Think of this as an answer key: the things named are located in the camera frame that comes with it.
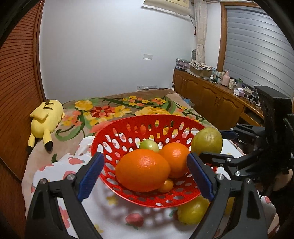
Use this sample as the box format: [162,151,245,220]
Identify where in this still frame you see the large orange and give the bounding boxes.
[159,142,191,179]
[115,149,171,193]

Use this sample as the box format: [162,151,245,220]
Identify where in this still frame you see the cardboard box with cloth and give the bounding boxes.
[188,60,214,78]

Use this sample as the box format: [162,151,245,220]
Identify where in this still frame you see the yellow lemon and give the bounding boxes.
[177,194,210,225]

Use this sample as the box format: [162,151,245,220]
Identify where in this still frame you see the large green round fruit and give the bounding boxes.
[191,127,223,157]

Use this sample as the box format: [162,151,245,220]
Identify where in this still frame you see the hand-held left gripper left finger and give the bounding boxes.
[25,152,105,239]

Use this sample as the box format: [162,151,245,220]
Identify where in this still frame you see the wooden sideboard cabinet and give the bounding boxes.
[172,68,265,129]

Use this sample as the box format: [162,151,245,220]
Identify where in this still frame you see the wall air conditioner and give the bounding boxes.
[141,0,191,15]

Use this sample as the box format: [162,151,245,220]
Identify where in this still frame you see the brown louvered wardrobe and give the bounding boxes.
[0,0,46,239]

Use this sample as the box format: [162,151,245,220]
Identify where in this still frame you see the small tangerine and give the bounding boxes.
[157,179,174,193]

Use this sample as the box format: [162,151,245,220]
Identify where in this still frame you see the floral blanket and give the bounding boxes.
[22,88,221,184]

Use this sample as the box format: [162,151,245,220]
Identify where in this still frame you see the pink thermos jug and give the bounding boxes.
[221,71,230,87]

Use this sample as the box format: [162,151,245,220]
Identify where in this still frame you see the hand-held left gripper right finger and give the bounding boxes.
[187,152,270,239]

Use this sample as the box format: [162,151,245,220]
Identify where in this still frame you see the cream curtain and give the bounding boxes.
[192,0,208,65]

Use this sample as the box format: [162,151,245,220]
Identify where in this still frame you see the yellow plush toy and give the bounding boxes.
[27,99,65,153]

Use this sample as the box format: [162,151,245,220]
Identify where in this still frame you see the person's right hand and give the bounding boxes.
[272,169,294,192]

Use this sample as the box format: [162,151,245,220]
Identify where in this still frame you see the white floral tablecloth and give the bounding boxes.
[31,135,279,239]

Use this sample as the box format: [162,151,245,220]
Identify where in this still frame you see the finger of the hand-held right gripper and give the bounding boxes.
[199,150,263,175]
[218,124,268,141]

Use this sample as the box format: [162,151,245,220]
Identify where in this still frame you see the red plastic basket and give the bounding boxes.
[91,114,218,208]

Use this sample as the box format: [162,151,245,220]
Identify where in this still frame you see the grey window blind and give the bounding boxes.
[224,9,293,100]

